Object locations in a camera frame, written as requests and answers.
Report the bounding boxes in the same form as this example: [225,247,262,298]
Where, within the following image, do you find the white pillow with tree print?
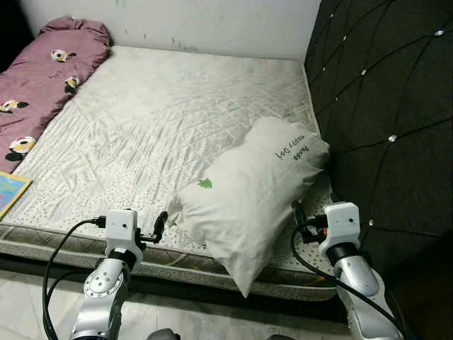
[166,117,331,298]

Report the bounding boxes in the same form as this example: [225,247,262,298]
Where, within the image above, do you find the silver left robot leg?
[145,327,182,340]

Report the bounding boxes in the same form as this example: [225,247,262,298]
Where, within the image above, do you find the grey quilted mattress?
[0,46,342,302]

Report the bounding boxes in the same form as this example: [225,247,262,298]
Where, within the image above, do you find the colourful children's book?
[0,171,33,219]

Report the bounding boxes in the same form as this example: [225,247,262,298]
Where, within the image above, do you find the pink cartoon print blanket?
[0,18,113,175]

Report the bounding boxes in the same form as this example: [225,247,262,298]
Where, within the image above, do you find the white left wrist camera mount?
[104,209,143,260]

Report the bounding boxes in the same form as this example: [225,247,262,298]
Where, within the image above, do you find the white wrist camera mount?
[320,202,364,257]
[104,209,143,260]

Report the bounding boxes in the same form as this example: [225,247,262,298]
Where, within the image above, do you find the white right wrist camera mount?
[320,202,364,257]

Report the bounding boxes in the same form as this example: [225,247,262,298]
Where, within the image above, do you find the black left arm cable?
[41,217,107,340]

